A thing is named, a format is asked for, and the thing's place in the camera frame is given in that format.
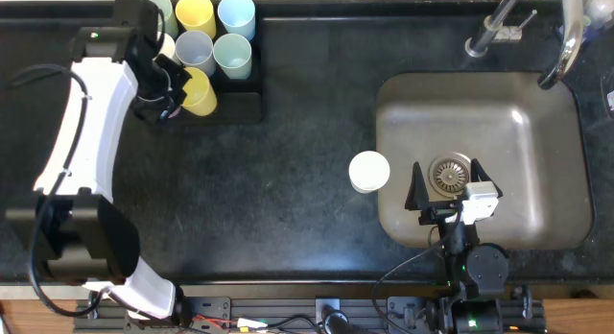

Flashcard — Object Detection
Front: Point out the steel sink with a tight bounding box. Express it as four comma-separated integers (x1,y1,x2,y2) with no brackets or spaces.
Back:
375,72,595,251

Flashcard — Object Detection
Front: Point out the grey cup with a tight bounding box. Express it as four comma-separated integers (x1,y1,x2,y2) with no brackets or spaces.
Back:
175,30,217,78

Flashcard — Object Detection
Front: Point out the black cable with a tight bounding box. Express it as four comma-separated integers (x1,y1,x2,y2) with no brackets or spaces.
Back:
371,203,464,334
7,62,109,319

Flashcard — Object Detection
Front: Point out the mounting rail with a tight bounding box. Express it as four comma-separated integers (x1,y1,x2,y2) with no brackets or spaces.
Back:
71,295,548,334

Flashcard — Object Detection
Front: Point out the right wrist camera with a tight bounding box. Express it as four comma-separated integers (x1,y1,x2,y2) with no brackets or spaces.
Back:
453,180,500,225

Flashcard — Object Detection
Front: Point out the green cup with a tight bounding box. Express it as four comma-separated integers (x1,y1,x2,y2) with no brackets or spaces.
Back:
212,33,253,81
143,0,179,38

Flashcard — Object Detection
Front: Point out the yellow cup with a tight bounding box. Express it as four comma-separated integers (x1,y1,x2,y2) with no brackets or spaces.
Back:
175,0,218,40
179,66,219,118

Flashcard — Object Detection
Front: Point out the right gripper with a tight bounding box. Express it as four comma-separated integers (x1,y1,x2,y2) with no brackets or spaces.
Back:
404,157,504,226

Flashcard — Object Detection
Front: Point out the blue cup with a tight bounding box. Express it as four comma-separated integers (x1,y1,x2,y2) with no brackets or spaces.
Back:
217,0,257,42

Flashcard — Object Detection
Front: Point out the steel tap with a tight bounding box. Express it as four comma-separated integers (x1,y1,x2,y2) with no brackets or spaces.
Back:
463,0,587,91

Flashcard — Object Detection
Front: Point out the blue soap bottle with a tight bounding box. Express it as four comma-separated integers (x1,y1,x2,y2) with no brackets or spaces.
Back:
582,0,614,42

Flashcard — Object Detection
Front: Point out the black tray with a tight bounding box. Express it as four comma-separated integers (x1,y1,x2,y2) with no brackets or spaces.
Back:
133,0,264,125

